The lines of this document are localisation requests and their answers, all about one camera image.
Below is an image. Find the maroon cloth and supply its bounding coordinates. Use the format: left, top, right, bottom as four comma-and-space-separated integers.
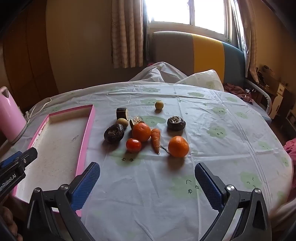
223, 83, 253, 103

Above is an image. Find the grey yellow blue sofa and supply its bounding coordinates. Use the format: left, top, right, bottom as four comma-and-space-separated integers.
151, 31, 249, 87

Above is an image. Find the person's left hand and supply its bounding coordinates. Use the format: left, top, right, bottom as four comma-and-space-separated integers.
0, 206, 23, 241

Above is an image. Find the pink electric kettle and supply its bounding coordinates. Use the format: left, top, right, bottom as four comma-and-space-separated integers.
0, 86, 28, 144

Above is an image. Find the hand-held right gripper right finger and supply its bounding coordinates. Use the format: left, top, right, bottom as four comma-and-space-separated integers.
194, 162, 272, 241

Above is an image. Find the dark cut eggplant piece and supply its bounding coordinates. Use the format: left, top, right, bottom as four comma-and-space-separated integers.
116, 107, 129, 121

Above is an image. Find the white crumpled sheet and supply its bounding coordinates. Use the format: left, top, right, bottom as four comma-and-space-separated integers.
129, 61, 189, 84

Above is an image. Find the window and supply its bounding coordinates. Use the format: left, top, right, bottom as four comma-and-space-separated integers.
144, 0, 234, 42

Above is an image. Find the white green printed tablecloth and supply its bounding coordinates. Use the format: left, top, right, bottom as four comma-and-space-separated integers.
14, 81, 293, 241

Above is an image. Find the white cable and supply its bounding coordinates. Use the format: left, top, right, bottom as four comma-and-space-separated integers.
25, 97, 52, 118

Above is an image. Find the beige patterned curtain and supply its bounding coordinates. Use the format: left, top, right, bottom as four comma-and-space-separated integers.
110, 0, 144, 69
231, 0, 259, 81

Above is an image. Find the dark wrinkled round fruit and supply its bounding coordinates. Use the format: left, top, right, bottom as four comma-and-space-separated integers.
167, 116, 186, 131
104, 123, 125, 144

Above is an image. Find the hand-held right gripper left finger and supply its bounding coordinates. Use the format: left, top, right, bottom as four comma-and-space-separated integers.
27, 162, 101, 241

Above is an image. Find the white green printed pillow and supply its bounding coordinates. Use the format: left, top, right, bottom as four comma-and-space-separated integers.
176, 70, 224, 91

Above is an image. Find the white yellow box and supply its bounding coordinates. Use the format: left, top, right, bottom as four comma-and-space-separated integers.
269, 83, 289, 120

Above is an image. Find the wooden wardrobe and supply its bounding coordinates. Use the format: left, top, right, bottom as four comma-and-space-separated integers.
0, 0, 58, 112

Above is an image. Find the brown cut fruit piece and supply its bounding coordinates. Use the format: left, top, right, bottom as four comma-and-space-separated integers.
129, 116, 145, 129

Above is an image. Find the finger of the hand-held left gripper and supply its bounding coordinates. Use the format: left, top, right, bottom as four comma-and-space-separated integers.
0, 147, 38, 197
0, 151, 22, 169

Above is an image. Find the pink tray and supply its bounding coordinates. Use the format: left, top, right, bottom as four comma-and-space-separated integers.
12, 104, 96, 218

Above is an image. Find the orange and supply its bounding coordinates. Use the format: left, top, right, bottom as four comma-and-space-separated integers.
132, 123, 151, 142
168, 136, 189, 158

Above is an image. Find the pink cloth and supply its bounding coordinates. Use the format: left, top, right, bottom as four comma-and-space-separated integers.
283, 138, 296, 160

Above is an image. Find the carrot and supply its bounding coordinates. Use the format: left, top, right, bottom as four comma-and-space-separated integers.
151, 128, 161, 155

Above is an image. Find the brown cardboard box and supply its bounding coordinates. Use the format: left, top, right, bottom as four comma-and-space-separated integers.
257, 65, 281, 93

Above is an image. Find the grey metal rail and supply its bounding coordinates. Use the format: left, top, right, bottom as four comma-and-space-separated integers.
246, 79, 272, 115

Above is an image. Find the red tomato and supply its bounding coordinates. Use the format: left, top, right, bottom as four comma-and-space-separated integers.
126, 138, 142, 153

